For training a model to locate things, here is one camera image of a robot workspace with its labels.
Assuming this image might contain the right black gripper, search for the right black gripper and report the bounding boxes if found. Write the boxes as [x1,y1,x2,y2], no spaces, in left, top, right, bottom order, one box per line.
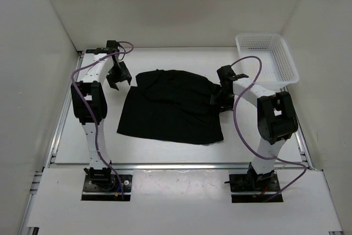
[210,84,235,112]

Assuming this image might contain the black shorts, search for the black shorts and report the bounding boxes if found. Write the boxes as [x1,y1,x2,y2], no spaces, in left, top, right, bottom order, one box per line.
[117,69,224,145]

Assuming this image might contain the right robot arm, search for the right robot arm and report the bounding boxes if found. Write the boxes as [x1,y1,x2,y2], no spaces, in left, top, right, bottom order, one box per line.
[210,71,298,191]

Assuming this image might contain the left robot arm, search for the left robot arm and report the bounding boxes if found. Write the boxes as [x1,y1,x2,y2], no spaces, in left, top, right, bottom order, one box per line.
[71,41,131,193]

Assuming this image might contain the white perforated plastic basket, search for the white perforated plastic basket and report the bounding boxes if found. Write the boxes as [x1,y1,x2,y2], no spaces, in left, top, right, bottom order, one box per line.
[235,33,299,90]

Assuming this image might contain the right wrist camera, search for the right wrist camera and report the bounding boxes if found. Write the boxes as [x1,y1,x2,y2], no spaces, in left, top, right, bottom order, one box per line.
[217,65,248,83]

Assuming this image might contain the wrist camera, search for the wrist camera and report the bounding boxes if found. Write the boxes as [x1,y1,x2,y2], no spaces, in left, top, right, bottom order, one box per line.
[94,40,120,54]
[217,65,248,83]

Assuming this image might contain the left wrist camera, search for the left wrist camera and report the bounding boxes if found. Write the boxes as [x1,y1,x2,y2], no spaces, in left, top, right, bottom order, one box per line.
[94,40,120,54]

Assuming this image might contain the aluminium left rail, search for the aluminium left rail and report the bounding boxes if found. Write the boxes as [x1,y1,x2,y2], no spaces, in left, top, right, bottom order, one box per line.
[52,50,85,164]

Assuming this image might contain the aluminium rail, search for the aluminium rail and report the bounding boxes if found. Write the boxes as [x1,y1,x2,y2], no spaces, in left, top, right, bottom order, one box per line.
[54,162,311,171]
[52,50,85,164]

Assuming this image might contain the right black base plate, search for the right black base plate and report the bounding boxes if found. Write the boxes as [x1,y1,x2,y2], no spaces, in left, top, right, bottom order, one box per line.
[224,173,283,204]

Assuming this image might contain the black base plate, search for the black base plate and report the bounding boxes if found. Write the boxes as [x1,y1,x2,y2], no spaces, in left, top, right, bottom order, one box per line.
[81,174,133,201]
[224,173,283,204]

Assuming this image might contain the aluminium front rail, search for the aluminium front rail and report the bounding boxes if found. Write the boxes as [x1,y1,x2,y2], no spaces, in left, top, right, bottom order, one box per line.
[54,162,311,171]

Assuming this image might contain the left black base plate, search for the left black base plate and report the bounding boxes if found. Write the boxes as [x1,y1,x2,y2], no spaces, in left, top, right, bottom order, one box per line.
[81,174,133,201]

